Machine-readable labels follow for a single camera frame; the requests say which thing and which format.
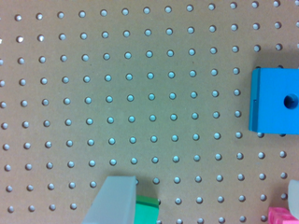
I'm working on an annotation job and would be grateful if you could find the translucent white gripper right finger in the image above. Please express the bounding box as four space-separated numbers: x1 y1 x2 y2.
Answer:
288 179 299 218

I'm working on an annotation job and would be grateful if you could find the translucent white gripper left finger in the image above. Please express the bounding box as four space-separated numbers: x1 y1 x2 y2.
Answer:
81 176 136 224

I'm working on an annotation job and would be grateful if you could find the green block with hole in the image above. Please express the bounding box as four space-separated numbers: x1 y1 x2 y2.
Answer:
134 195 159 224

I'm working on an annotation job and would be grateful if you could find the pink block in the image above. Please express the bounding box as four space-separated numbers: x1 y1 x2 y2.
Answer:
268 207 299 224

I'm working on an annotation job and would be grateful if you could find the blue block with hole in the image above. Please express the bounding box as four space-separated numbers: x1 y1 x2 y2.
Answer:
249 68 299 134

